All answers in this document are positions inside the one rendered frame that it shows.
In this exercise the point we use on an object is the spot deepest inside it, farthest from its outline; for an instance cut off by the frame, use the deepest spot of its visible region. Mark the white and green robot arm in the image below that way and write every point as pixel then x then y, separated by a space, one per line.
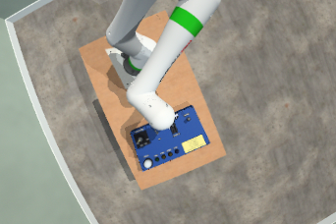
pixel 186 21

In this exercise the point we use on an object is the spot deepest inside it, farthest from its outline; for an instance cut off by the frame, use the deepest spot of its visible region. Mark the blue control panel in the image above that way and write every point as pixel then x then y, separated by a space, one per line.
pixel 167 144

